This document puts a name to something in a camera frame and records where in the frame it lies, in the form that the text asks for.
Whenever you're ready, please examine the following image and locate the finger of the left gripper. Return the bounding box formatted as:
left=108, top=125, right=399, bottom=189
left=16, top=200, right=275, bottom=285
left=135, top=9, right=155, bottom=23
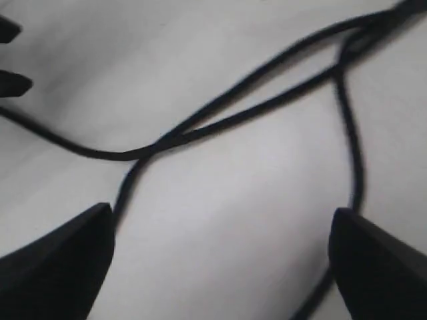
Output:
left=0, top=15, right=22, bottom=44
left=0, top=70, right=33, bottom=98

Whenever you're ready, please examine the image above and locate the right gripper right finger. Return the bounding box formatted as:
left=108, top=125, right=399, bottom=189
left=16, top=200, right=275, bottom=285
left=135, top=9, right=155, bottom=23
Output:
left=328, top=208, right=426, bottom=319

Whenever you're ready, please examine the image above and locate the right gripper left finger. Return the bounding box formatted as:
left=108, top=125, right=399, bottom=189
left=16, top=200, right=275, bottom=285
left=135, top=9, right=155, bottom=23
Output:
left=1, top=203, right=115, bottom=319

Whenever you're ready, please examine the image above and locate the black rope with small tuft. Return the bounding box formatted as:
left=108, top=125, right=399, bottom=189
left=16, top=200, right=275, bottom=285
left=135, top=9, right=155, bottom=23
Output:
left=111, top=0, right=427, bottom=217

